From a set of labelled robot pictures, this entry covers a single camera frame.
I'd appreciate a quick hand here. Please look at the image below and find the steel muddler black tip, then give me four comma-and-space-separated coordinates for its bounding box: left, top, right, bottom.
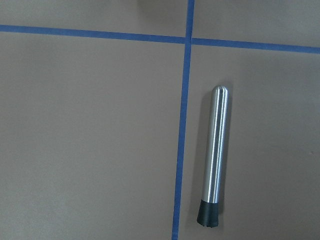
197, 85, 229, 228

